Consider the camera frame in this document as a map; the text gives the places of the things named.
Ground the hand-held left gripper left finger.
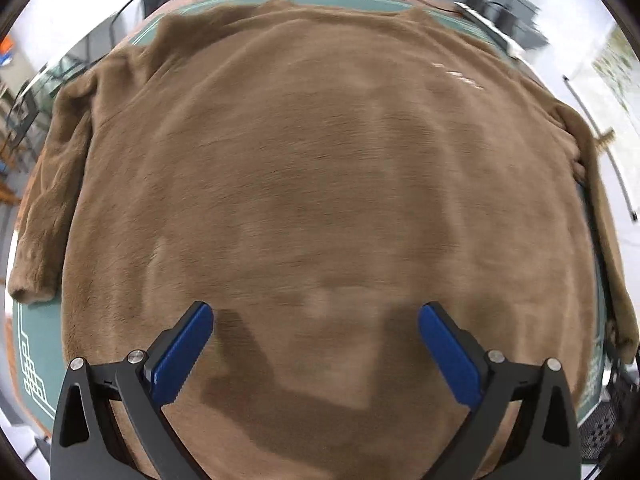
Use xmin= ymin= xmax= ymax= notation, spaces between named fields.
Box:
xmin=50 ymin=301 xmax=215 ymax=480

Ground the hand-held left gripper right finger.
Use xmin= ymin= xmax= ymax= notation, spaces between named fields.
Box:
xmin=418 ymin=301 xmax=583 ymax=480

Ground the brown fleece sweater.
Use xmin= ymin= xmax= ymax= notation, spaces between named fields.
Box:
xmin=9 ymin=0 xmax=640 ymax=480

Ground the green table mat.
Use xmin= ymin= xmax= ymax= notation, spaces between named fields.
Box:
xmin=5 ymin=0 xmax=608 ymax=438

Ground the black mesh chair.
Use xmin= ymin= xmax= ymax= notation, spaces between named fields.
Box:
xmin=577 ymin=355 xmax=640 ymax=463

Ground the hanging scroll painting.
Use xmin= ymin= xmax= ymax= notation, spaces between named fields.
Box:
xmin=562 ymin=27 xmax=640 ymax=221

